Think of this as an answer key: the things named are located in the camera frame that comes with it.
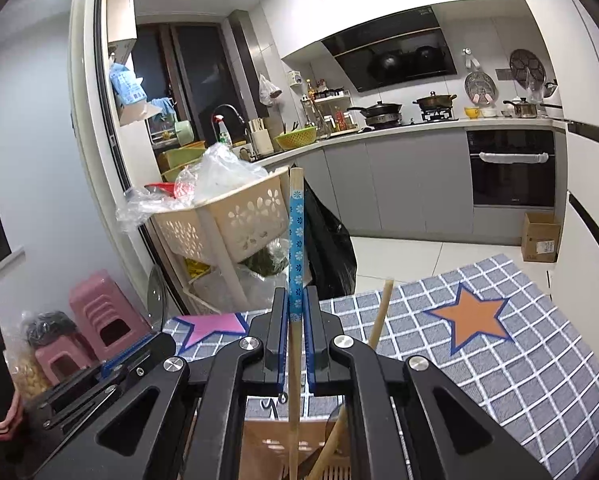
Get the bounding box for spray bottle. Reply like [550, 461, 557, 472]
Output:
[214, 115, 233, 148]

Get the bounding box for tall pink plastic stool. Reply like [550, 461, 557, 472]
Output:
[68, 269, 153, 361]

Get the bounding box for blue patterned wooden chopstick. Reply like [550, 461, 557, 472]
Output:
[286, 166, 307, 480]

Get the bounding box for crumpled clear plastic bag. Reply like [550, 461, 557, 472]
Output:
[116, 185, 180, 233]

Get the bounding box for blue printed bag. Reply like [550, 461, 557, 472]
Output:
[110, 62, 148, 106]

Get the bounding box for grey kitchen base cabinets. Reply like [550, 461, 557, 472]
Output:
[260, 127, 473, 238]

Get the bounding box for white plastic bag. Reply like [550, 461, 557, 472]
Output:
[174, 142, 270, 206]

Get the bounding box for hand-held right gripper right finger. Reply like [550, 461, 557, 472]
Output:
[303, 285, 555, 480]

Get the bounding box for round dark divided rack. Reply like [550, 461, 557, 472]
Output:
[509, 49, 546, 83]

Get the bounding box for small steel saucepan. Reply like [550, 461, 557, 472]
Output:
[503, 97, 540, 119]

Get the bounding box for stacked green plastic basins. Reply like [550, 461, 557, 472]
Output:
[158, 142, 208, 181]

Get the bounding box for black curved faucet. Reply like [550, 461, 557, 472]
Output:
[210, 104, 250, 143]

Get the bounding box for black range hood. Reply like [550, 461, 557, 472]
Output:
[320, 6, 457, 93]

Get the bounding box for sliding door frame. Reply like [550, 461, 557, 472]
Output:
[68, 0, 150, 281]

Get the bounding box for white refrigerator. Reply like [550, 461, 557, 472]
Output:
[562, 120, 599, 361]

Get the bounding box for dark translucent plastic spoon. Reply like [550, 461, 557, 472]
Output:
[147, 264, 169, 333]

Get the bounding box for bag of yellow items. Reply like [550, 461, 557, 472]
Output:
[2, 340, 50, 403]

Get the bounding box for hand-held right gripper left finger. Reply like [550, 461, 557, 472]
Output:
[34, 286, 293, 480]

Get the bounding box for beige plastic utensil holder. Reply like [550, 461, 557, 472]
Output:
[240, 417, 355, 480]

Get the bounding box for yellow-green colander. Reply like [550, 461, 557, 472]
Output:
[274, 127, 317, 150]

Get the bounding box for black wok with handle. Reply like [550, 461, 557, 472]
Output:
[347, 101, 403, 122]

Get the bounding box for round metal steamer plate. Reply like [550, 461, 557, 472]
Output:
[463, 71, 495, 103]

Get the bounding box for white upper kitchen cabinets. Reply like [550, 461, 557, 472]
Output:
[260, 0, 515, 61]

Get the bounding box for checked blue-grey star tablecloth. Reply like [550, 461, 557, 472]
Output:
[162, 252, 599, 480]

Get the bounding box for dark two-handled cooking pot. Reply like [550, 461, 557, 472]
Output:
[412, 91, 457, 111]

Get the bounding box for beige flower-cut basket rack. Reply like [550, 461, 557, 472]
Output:
[150, 165, 293, 316]

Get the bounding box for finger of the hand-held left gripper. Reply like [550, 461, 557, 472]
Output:
[40, 364, 141, 432]
[101, 332, 176, 379]

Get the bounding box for hanging plastic bag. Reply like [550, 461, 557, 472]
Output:
[258, 74, 283, 107]

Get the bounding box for cardboard box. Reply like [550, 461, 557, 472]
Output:
[522, 211, 563, 263]

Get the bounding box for black built-in oven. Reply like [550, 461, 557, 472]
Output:
[465, 129, 556, 208]

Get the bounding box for bag of black items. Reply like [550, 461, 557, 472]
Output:
[24, 310, 78, 348]

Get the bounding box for white knife block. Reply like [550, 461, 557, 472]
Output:
[248, 119, 275, 157]

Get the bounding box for spice rack with bottles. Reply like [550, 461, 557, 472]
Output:
[302, 80, 353, 136]

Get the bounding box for short pink plastic stool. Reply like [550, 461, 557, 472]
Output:
[34, 342, 103, 386]

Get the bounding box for black hanging bag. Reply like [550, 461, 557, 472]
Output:
[292, 162, 357, 301]

